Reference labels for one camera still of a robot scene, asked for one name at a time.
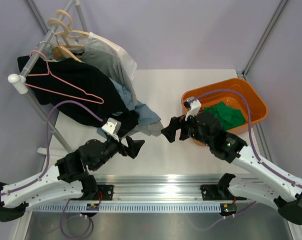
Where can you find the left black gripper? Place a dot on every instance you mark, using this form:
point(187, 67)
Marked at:
point(133, 146)

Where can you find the white t shirt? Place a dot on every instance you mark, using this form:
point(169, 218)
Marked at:
point(130, 64)

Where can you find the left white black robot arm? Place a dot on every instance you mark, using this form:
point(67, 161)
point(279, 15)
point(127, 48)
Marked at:
point(68, 178)

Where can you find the wooden hanger front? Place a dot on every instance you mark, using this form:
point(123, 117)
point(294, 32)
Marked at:
point(60, 52)

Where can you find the grey t shirt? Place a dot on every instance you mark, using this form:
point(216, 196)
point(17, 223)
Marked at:
point(109, 63)

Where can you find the wooden hanger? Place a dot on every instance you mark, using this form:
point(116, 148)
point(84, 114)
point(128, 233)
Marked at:
point(68, 35)
point(60, 52)

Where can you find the metal clothes rack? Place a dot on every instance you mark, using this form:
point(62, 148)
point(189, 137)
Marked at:
point(19, 80)

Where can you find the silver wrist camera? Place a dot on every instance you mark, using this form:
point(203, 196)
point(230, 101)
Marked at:
point(193, 106)
point(111, 128)

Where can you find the black t shirt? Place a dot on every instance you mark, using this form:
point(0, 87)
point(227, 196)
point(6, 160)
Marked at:
point(77, 81)

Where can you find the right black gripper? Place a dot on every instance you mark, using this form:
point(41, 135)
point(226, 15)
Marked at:
point(177, 123)

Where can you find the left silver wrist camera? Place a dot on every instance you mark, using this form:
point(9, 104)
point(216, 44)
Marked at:
point(111, 128)

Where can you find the slotted grey cable duct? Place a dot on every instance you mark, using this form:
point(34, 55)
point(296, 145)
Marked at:
point(73, 207)

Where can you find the light blue shirt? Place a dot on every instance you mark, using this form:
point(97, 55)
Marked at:
point(139, 118)

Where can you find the orange plastic basket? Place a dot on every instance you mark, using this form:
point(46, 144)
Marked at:
point(248, 102)

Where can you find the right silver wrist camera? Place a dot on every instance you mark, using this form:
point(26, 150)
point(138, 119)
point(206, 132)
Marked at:
point(193, 106)

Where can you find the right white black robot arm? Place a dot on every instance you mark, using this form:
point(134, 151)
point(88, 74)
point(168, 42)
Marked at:
point(280, 190)

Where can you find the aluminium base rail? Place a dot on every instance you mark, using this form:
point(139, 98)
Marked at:
point(157, 188)

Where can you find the wooden hanger rear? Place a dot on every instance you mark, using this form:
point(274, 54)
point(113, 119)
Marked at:
point(68, 35)

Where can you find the green t shirt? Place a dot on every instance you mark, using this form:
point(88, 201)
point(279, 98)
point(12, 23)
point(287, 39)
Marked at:
point(229, 117)

